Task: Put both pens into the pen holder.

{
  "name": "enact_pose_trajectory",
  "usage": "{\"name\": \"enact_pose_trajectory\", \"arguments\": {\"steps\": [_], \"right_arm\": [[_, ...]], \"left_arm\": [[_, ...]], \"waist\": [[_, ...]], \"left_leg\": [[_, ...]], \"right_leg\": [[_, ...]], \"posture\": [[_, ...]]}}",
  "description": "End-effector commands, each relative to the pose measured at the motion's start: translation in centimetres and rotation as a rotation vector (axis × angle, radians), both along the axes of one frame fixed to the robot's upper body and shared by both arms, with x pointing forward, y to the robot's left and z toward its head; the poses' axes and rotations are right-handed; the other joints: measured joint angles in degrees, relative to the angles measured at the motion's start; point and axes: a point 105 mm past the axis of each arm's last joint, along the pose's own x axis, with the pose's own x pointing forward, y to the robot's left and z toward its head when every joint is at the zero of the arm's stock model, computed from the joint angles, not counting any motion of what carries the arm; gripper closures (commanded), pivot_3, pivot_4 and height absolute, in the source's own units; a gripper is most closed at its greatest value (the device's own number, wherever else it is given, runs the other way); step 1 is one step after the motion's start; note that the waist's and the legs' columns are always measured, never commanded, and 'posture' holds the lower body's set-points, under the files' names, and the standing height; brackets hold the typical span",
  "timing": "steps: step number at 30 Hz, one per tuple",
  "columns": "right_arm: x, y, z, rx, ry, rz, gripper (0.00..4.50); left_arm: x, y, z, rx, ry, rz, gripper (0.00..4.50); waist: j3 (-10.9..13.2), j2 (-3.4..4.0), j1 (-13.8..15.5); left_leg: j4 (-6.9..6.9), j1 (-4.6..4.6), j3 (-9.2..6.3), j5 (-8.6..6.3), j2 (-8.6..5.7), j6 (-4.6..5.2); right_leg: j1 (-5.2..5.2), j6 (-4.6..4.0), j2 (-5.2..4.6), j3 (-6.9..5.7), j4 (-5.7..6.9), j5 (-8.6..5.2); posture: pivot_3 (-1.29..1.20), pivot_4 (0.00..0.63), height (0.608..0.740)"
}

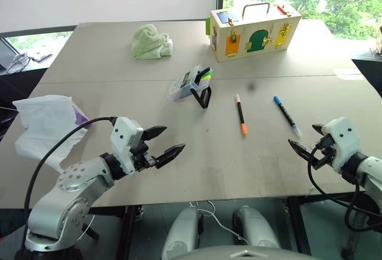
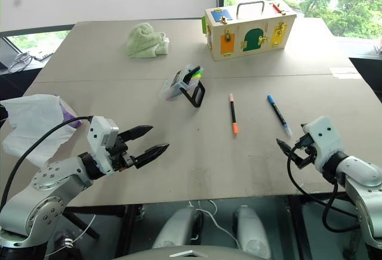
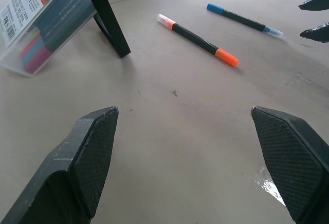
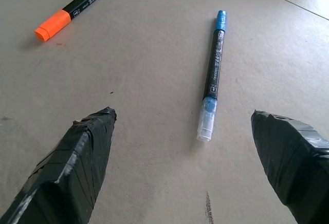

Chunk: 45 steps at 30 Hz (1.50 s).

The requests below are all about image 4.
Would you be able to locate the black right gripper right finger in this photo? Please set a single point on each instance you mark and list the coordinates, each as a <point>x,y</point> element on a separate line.
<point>293,162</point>

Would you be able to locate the orange capped black marker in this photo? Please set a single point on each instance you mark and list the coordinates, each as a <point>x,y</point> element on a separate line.
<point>77,6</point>

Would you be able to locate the blue black marker clear cap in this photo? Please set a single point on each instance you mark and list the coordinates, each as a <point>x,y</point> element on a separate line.
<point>214,72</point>

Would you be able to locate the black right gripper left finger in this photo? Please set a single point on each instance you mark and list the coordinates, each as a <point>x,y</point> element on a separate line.
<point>69,167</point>

